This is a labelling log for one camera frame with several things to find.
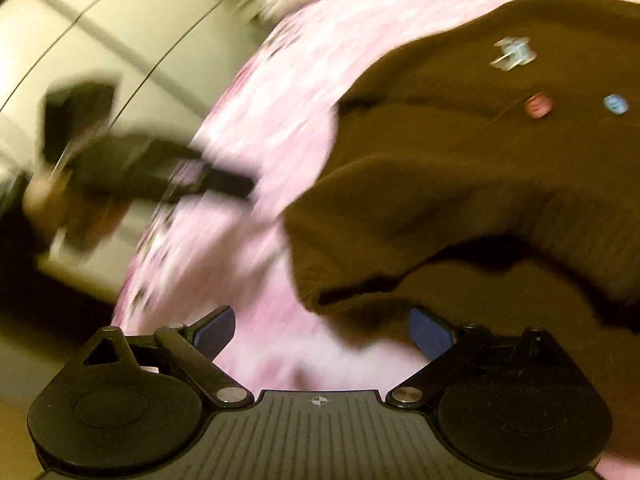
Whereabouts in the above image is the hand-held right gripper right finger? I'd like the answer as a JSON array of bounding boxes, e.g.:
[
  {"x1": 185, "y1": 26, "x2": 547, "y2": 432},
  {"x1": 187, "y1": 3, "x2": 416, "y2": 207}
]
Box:
[{"x1": 386, "y1": 308, "x2": 571, "y2": 408}]

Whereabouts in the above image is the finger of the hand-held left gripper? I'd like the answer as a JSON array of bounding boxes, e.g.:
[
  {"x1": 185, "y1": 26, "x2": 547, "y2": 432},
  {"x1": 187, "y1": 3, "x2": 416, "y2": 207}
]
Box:
[{"x1": 200, "y1": 160, "x2": 257, "y2": 205}]

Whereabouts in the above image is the brown knit sweater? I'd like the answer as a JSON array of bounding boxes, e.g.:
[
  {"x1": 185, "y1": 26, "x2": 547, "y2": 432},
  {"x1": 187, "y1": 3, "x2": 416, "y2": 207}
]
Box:
[{"x1": 282, "y1": 0, "x2": 640, "y2": 361}]

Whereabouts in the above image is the cream cabinet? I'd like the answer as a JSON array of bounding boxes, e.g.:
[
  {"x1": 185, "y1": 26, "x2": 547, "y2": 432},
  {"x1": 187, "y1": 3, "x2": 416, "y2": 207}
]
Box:
[{"x1": 0, "y1": 0, "x2": 281, "y2": 306}]

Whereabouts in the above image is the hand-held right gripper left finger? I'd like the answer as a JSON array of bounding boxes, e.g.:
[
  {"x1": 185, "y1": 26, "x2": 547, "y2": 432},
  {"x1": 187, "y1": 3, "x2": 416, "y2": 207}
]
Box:
[{"x1": 82, "y1": 305, "x2": 255, "y2": 407}]

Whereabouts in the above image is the person's left hand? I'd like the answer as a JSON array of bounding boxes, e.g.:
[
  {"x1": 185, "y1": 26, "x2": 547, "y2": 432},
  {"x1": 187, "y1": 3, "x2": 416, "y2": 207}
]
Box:
[{"x1": 22, "y1": 172, "x2": 71, "y2": 233}]

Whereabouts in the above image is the pink printed blanket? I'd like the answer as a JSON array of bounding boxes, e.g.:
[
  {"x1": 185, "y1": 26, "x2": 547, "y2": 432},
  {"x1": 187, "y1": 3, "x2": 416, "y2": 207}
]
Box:
[{"x1": 110, "y1": 0, "x2": 640, "y2": 480}]

